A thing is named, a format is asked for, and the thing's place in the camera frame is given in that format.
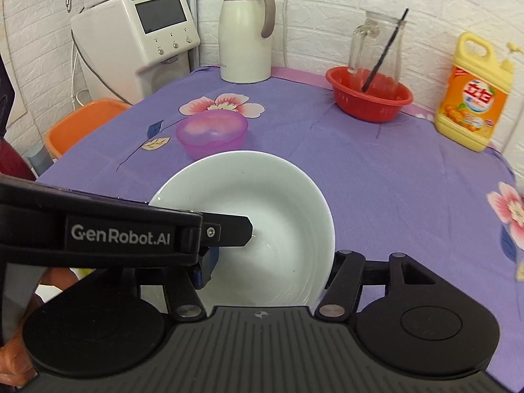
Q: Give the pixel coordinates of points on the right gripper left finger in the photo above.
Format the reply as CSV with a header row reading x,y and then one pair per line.
x,y
181,284

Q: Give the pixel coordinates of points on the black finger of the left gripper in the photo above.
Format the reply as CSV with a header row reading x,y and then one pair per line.
x,y
222,230

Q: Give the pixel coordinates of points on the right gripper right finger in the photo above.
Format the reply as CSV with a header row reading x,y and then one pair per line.
x,y
352,272

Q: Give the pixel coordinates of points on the yellow plate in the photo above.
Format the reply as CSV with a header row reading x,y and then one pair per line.
x,y
82,273

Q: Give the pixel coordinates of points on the white red ceramic bowl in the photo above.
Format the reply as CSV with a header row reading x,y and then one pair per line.
x,y
291,251

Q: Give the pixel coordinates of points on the person's left hand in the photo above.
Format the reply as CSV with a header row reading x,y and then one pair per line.
x,y
16,366

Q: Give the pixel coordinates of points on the grey cylinder cup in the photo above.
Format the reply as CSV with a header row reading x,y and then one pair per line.
x,y
39,158

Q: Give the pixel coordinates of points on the dark red thermos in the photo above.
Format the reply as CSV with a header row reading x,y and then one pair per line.
x,y
12,164

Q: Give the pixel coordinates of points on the purple floral tablecloth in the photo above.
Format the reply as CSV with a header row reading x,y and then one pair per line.
x,y
394,187

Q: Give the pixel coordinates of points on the purple plastic bowl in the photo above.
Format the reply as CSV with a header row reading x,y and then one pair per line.
x,y
212,132

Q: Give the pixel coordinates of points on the orange plastic basin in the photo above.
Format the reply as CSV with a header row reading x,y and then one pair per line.
x,y
67,132

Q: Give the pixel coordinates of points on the red plastic colander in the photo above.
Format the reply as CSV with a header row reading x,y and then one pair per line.
x,y
364,106

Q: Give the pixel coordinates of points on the white water dispenser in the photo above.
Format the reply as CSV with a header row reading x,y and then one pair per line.
x,y
130,49

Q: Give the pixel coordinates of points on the white thermos jug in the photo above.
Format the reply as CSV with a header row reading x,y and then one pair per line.
x,y
245,40

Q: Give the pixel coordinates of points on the yellow detergent bottle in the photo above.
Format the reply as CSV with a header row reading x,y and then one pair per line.
x,y
478,89

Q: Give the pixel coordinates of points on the black stirring stick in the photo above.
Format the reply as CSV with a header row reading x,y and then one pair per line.
x,y
383,48

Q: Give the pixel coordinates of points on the glass pitcher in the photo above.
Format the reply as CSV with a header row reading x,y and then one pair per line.
x,y
357,56

